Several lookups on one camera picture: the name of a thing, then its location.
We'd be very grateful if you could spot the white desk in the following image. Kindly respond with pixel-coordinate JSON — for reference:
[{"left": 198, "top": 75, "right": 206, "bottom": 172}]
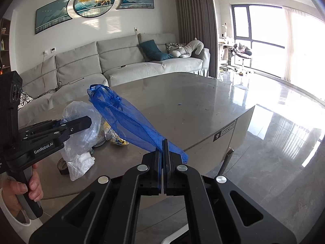
[{"left": 218, "top": 38, "right": 236, "bottom": 69}]

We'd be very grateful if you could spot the blue mesh bag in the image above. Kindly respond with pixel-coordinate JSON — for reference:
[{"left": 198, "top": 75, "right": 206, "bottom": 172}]
[{"left": 87, "top": 84, "right": 189, "bottom": 163}]

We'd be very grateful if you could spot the grey curtain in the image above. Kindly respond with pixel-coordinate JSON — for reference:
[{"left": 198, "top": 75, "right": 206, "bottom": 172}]
[{"left": 173, "top": 0, "right": 219, "bottom": 79}]

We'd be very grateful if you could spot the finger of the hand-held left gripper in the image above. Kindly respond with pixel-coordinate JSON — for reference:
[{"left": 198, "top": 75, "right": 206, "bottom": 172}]
[
  {"left": 18, "top": 119, "right": 64, "bottom": 134},
  {"left": 52, "top": 116, "right": 92, "bottom": 143}
]

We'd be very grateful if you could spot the yellow snack wrapper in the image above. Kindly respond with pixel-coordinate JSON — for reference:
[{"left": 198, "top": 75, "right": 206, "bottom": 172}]
[{"left": 103, "top": 122, "right": 130, "bottom": 147}]

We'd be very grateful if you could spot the grey plush toy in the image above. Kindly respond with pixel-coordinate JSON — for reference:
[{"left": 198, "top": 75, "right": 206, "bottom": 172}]
[{"left": 170, "top": 38, "right": 205, "bottom": 58}]

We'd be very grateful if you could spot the white sheer curtain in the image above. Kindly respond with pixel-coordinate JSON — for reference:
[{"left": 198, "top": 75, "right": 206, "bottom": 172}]
[{"left": 281, "top": 4, "right": 325, "bottom": 102}]

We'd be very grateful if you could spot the black white floral pillow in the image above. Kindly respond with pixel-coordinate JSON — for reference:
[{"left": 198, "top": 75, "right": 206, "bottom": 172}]
[
  {"left": 17, "top": 91, "right": 35, "bottom": 111},
  {"left": 166, "top": 43, "right": 187, "bottom": 54}
]

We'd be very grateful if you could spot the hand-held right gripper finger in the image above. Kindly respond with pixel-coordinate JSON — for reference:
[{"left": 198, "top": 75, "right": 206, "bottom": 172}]
[
  {"left": 28, "top": 146, "right": 163, "bottom": 244},
  {"left": 163, "top": 138, "right": 297, "bottom": 244}
]

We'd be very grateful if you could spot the teal pillow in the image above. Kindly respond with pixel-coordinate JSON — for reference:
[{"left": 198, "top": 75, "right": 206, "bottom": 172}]
[{"left": 139, "top": 40, "right": 174, "bottom": 61}]

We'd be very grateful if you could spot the person's left hand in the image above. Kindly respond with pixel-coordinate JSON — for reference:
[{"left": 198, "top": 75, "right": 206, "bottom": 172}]
[{"left": 0, "top": 163, "right": 41, "bottom": 218}]

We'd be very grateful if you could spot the round teal gold wall painting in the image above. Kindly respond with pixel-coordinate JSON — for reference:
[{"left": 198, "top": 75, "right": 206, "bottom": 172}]
[{"left": 73, "top": 0, "right": 116, "bottom": 19}]

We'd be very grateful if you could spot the wooden wall shelf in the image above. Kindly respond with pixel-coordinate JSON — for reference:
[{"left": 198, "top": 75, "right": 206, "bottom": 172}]
[{"left": 0, "top": 18, "right": 12, "bottom": 75}]

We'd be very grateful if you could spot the person's left forearm white sleeve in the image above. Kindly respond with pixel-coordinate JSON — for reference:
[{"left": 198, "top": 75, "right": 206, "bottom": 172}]
[{"left": 0, "top": 188, "right": 32, "bottom": 244}]

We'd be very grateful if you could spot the clear plastic bag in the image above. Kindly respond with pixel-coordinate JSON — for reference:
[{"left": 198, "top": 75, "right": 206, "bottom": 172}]
[{"left": 61, "top": 101, "right": 102, "bottom": 159}]

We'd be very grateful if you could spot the black cable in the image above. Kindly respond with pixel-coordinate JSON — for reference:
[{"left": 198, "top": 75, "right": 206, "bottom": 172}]
[{"left": 38, "top": 53, "right": 85, "bottom": 99}]

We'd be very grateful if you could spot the white table label sticker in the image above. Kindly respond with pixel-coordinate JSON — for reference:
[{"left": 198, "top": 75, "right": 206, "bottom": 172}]
[{"left": 213, "top": 121, "right": 237, "bottom": 142}]

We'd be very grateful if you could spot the white swivel chair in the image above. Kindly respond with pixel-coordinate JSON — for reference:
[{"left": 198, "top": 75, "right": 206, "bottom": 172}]
[{"left": 232, "top": 43, "right": 254, "bottom": 76}]

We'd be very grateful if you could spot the dark tape roll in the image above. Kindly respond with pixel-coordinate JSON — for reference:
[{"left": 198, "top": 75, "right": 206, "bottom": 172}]
[{"left": 58, "top": 158, "right": 70, "bottom": 176}]

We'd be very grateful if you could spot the grey fabric sofa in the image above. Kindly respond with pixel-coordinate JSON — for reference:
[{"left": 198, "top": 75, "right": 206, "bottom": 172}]
[{"left": 17, "top": 33, "right": 211, "bottom": 119}]

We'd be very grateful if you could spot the crescent teal wall painting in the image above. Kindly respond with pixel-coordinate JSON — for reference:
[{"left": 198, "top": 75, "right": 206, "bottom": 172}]
[{"left": 35, "top": 0, "right": 74, "bottom": 35}]

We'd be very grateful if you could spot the crumpled white tissue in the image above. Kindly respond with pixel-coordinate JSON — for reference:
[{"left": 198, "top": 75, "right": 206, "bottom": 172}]
[{"left": 65, "top": 152, "right": 96, "bottom": 181}]

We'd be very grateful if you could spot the black framed window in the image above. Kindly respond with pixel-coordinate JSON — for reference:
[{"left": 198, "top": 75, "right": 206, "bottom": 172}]
[{"left": 230, "top": 4, "right": 287, "bottom": 79}]

